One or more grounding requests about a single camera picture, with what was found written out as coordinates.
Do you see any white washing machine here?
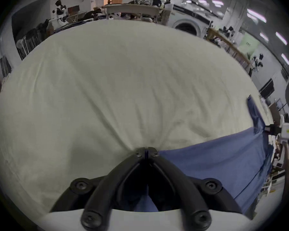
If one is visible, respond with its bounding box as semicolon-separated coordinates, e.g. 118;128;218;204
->
170;5;209;37

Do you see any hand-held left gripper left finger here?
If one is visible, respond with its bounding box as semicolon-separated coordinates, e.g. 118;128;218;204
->
50;147;146;231

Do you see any bed with beige sheet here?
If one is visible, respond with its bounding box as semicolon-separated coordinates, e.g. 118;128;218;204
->
0;18;275;227

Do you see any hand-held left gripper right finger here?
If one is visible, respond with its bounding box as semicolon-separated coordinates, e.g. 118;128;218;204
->
146;147;244;231

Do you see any black and white humanoid robot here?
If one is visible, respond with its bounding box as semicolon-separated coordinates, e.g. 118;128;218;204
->
51;0;70;25
253;54;265;72

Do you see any pale wooden table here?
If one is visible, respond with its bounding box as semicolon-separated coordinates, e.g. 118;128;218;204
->
102;4;170;22

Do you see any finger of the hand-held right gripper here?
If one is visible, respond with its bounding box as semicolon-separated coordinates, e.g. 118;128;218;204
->
264;125;280;135

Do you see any long wooden table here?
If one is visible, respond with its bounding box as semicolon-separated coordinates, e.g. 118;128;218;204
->
205;27;255;70

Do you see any blue garment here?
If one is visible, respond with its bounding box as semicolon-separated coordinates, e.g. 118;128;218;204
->
134;95;274;215

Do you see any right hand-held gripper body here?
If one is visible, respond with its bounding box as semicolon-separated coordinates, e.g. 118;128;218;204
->
279;115;289;145

